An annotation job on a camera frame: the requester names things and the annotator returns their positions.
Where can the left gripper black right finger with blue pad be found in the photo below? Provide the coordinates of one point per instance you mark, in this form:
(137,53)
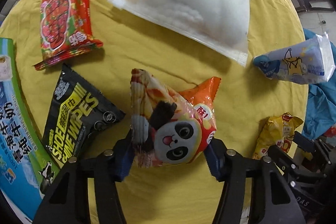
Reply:
(272,200)

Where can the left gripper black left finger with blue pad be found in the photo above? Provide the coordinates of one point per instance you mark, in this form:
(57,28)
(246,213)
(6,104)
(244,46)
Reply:
(67,199)

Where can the yellow panda snack bag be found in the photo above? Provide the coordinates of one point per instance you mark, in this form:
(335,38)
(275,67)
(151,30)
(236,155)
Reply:
(278,131)

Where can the black shoe wipes pack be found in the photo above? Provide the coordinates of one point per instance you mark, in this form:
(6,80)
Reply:
(77,114)

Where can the orange panda snack bag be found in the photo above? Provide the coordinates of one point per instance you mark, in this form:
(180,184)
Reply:
(170,127)

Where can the red floral wipes pack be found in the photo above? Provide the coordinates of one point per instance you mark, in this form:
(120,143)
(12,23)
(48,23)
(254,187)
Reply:
(65,30)

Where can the cardboard milk box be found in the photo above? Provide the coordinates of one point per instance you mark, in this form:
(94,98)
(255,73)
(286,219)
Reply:
(27,170)

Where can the teal cloth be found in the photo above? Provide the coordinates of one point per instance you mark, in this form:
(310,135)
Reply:
(320,108)

